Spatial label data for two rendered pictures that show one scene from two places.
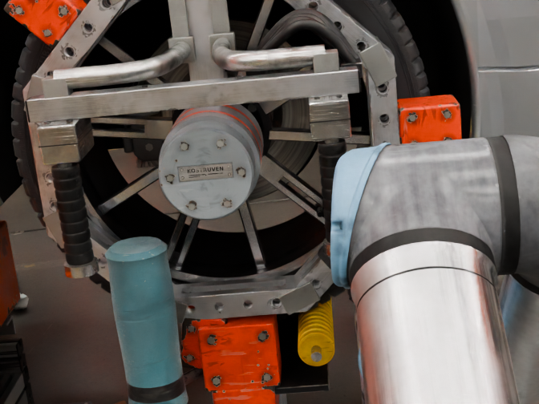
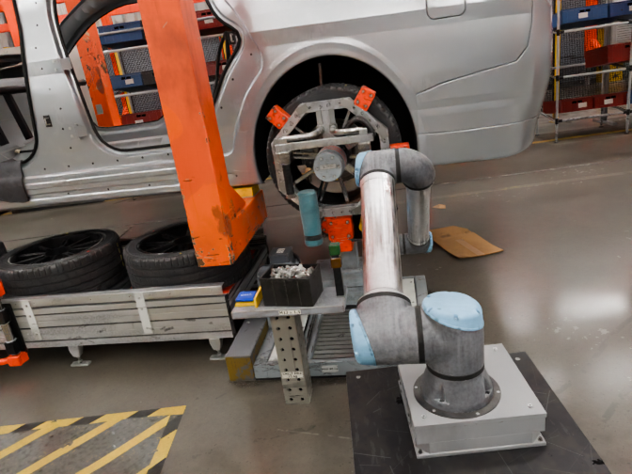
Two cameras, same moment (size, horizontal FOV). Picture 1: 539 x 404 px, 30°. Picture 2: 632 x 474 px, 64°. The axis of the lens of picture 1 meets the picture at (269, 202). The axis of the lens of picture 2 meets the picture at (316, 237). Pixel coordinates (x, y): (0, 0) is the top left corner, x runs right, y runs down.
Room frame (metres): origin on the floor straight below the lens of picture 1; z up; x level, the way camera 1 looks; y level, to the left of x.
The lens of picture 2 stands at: (-0.90, -0.08, 1.30)
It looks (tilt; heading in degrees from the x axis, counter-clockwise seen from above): 19 degrees down; 7
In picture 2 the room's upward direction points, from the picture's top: 8 degrees counter-clockwise
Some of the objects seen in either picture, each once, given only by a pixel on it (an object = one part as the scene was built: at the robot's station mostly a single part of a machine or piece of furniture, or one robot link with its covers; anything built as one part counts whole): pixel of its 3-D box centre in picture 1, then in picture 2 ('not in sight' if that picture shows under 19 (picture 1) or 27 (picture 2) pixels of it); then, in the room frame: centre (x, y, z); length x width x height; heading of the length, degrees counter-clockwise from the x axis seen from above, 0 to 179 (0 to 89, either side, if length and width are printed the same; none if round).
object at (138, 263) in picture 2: not in sight; (189, 255); (1.64, 0.92, 0.39); 0.66 x 0.66 x 0.24
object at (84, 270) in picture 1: (73, 216); (288, 180); (1.25, 0.25, 0.83); 0.04 x 0.04 x 0.16
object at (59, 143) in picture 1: (66, 135); (286, 156); (1.28, 0.25, 0.93); 0.09 x 0.05 x 0.05; 176
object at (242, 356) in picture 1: (244, 354); (341, 230); (1.51, 0.07, 0.48); 0.16 x 0.12 x 0.17; 176
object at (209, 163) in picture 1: (212, 155); (330, 163); (1.40, 0.07, 0.85); 0.21 x 0.14 x 0.14; 176
